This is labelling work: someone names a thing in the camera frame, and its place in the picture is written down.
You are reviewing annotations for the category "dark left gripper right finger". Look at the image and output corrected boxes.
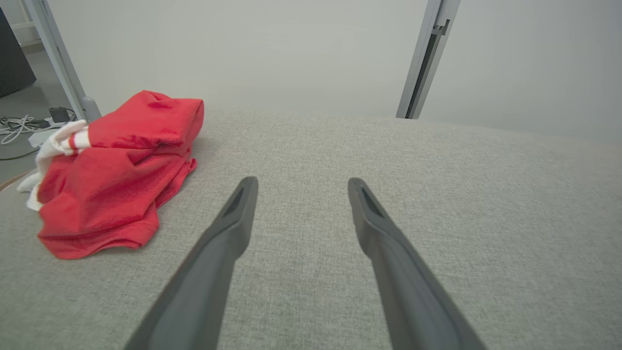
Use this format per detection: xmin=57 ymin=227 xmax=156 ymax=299
xmin=347 ymin=177 xmax=489 ymax=350

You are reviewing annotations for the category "dark cabinet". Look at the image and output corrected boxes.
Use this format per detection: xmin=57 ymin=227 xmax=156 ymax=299
xmin=0 ymin=7 xmax=37 ymax=98

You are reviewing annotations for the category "crumpled red white garment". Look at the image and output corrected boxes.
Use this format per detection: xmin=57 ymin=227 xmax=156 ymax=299
xmin=17 ymin=90 xmax=205 ymax=261

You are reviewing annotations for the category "grey metal stand leg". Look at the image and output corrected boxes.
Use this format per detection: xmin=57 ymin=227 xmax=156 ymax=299
xmin=23 ymin=0 xmax=103 ymax=122

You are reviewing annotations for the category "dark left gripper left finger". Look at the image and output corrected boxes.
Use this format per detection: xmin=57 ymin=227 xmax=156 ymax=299
xmin=124 ymin=176 xmax=259 ymax=350

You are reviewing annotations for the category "white power strip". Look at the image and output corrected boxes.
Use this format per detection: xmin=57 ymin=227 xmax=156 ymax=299
xmin=28 ymin=119 xmax=69 ymax=147

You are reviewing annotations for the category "white floor cable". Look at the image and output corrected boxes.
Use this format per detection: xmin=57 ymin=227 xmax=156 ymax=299
xmin=0 ymin=115 xmax=35 ymax=145

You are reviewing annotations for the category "black floor cable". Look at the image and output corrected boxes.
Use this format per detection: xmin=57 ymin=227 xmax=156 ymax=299
xmin=0 ymin=147 xmax=40 ymax=161

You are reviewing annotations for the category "grey metal post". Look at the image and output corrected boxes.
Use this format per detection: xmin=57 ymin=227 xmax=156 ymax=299
xmin=395 ymin=0 xmax=461 ymax=120

